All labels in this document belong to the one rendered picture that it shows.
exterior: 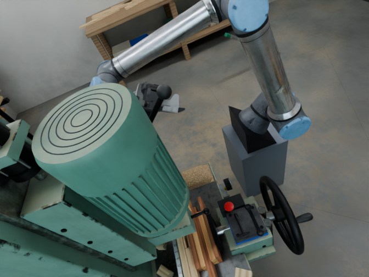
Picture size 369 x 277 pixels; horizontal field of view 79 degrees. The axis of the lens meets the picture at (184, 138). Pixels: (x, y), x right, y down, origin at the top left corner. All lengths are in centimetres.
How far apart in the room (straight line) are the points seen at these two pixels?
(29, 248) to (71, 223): 7
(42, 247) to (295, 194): 166
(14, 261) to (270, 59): 89
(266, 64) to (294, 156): 125
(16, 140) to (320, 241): 169
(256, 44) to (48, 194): 74
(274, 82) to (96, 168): 80
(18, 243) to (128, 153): 25
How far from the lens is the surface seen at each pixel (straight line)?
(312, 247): 177
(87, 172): 33
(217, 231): 77
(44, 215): 46
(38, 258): 52
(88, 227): 51
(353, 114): 242
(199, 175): 90
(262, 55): 89
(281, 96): 103
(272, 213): 92
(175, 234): 72
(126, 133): 31
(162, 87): 50
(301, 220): 84
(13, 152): 40
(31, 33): 388
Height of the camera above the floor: 169
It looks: 47 degrees down
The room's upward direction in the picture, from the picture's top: 24 degrees counter-clockwise
